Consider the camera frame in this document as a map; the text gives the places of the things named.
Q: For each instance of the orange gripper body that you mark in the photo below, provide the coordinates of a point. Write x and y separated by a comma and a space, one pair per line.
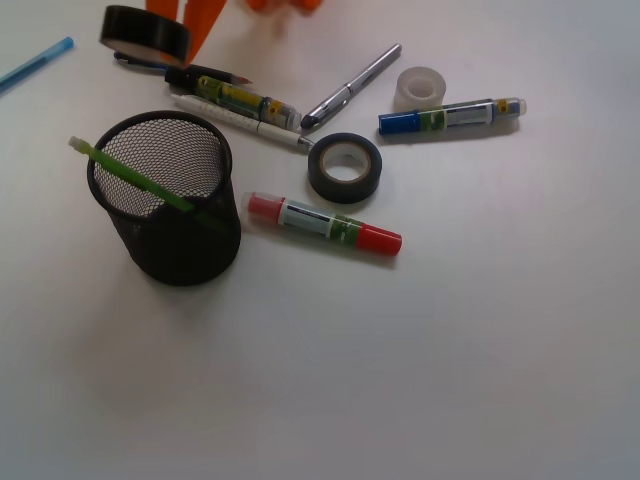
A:
264, 6

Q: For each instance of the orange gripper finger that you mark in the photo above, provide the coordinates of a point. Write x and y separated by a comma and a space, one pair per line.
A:
199, 17

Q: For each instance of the clear tape roll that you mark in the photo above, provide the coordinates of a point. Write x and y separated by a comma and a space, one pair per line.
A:
419, 88

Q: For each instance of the black tape roll white core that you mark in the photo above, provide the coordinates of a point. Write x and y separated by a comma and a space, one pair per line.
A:
344, 168

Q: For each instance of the black and blue pen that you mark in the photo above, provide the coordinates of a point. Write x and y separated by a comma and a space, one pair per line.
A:
193, 70

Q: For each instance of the white pen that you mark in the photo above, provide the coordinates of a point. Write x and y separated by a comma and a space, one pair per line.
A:
211, 111

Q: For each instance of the silver pen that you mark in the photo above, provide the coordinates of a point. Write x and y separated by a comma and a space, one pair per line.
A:
331, 105

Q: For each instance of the light blue pen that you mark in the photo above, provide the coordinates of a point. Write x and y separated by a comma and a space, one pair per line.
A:
19, 74

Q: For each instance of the black mesh pen holder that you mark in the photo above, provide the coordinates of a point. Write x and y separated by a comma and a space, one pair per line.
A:
191, 158

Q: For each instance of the black cap marker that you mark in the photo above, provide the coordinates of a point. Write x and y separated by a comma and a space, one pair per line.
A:
235, 98

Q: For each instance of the green mechanical pencil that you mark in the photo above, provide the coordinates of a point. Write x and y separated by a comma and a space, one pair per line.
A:
143, 183

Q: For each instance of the red marker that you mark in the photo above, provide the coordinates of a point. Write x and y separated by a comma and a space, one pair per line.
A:
314, 222

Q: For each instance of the blue marker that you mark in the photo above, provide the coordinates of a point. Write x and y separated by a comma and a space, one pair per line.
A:
441, 118

